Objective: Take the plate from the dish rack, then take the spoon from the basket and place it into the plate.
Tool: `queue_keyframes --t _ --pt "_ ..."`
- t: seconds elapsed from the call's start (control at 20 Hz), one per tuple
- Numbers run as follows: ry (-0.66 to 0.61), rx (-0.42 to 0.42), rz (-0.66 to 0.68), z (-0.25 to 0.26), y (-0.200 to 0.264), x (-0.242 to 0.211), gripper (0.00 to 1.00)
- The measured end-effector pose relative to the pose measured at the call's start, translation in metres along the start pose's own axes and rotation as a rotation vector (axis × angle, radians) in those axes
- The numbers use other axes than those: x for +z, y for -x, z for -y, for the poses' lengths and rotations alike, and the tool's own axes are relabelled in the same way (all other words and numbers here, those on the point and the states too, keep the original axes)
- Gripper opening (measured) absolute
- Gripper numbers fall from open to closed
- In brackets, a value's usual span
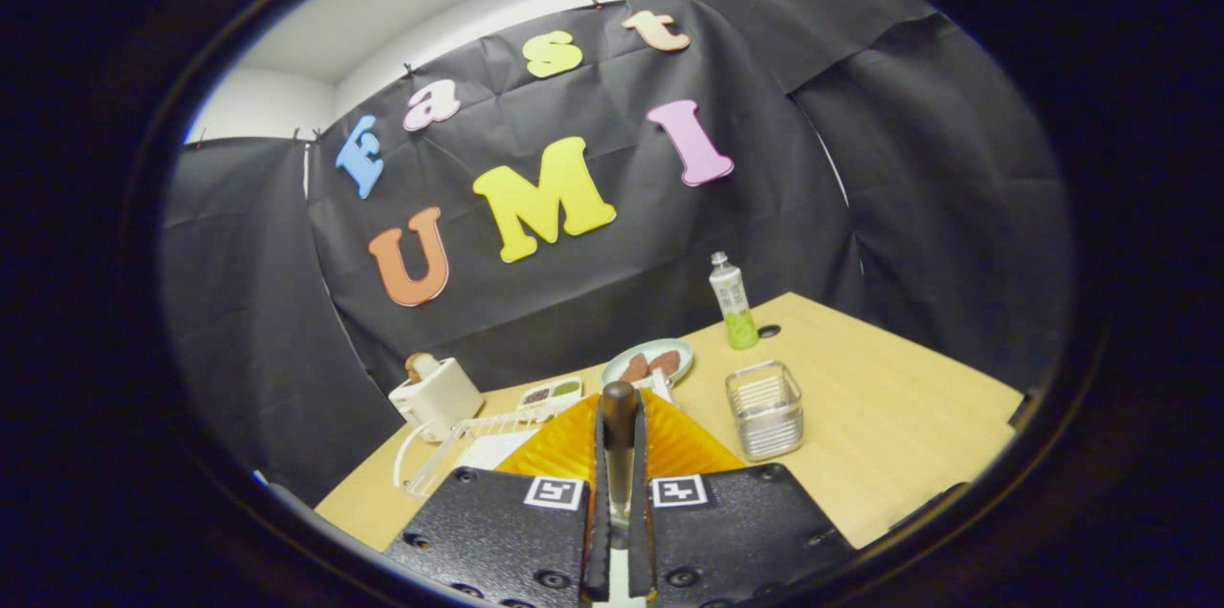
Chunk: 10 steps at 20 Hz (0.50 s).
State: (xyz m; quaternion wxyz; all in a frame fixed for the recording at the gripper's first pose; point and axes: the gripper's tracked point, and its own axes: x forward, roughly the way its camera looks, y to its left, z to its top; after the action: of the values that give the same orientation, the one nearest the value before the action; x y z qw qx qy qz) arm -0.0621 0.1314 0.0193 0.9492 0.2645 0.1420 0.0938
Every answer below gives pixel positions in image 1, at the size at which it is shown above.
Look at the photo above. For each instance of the white toaster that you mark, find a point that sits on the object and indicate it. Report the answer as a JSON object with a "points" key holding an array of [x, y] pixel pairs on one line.
{"points": [[449, 398]]}

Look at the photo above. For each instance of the green tea bottle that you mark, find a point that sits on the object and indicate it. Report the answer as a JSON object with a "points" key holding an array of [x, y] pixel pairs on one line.
{"points": [[732, 297]]}

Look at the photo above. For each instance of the brown toy chicken drumstick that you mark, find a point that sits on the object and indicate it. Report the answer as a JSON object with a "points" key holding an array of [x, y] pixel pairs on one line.
{"points": [[635, 369], [666, 362]]}

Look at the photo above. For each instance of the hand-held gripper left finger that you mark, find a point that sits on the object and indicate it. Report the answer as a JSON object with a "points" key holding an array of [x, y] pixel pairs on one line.
{"points": [[600, 532]]}

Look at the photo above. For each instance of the bread slice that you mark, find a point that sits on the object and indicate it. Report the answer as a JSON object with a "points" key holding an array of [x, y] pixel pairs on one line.
{"points": [[421, 366]]}

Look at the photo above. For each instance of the white divided condiment tray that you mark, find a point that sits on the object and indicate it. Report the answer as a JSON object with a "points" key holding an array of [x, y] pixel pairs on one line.
{"points": [[550, 394]]}

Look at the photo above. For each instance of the light blue food dish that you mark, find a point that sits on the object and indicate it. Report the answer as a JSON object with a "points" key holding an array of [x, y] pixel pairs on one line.
{"points": [[660, 344]]}

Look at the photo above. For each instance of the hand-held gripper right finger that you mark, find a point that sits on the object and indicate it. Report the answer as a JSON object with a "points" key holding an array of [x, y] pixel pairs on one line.
{"points": [[639, 541]]}

